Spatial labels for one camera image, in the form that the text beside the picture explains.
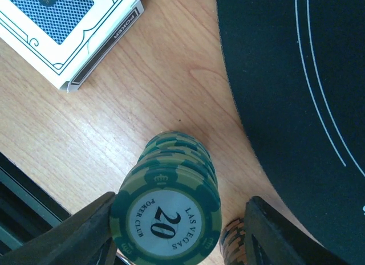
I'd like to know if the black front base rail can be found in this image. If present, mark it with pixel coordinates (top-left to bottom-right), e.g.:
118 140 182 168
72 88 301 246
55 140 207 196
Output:
1 154 71 256

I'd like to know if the green poker chip stack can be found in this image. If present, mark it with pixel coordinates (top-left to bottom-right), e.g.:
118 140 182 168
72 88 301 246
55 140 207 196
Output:
109 131 222 264

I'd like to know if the orange poker chip stack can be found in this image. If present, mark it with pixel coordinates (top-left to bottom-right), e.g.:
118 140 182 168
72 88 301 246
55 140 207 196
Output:
220 217 248 265

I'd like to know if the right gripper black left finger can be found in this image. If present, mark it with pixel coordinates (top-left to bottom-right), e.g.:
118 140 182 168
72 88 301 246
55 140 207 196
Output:
1 192 117 264

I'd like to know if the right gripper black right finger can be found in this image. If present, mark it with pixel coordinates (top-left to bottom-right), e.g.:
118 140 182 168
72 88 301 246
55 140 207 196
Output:
245 196 347 264

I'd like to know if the blue backed card deck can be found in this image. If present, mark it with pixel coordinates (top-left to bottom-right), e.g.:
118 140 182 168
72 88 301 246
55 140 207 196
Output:
9 0 94 44

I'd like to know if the black round poker mat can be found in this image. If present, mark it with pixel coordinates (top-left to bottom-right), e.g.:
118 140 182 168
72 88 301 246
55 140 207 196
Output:
216 0 364 264

